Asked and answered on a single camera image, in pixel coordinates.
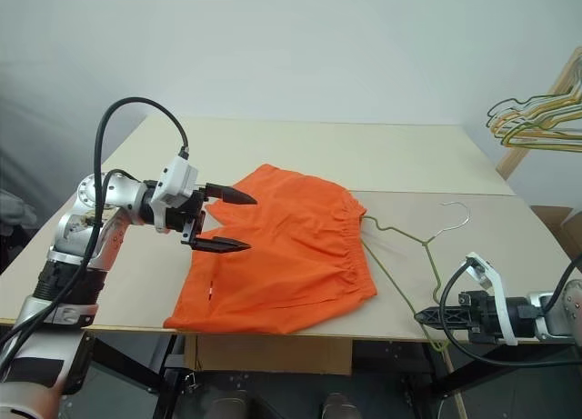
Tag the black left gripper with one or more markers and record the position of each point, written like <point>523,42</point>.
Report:
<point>188,216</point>

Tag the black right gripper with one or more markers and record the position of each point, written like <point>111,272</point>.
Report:
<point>482,314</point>

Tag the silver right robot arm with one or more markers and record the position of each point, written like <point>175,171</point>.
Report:
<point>564,314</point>

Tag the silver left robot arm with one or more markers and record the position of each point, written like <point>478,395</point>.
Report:
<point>105,251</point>

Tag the orange shorts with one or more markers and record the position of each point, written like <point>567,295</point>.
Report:
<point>291,255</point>

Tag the wooden hanger rack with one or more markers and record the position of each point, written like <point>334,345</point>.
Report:
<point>511,162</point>

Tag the thin wooden stick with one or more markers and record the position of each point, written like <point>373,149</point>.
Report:
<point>454,382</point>

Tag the dark rounded shape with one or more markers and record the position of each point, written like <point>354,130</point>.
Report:
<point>338,406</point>

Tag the grey cloth bundle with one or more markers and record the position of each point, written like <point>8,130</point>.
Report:
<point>16,212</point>

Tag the black metal table frame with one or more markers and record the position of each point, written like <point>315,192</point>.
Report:
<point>436,373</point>

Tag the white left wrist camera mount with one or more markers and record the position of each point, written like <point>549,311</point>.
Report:
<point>175,182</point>

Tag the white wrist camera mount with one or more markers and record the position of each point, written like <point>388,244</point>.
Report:
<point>175,182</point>
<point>495,282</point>

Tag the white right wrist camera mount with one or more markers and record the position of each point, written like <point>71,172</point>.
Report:
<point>495,282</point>

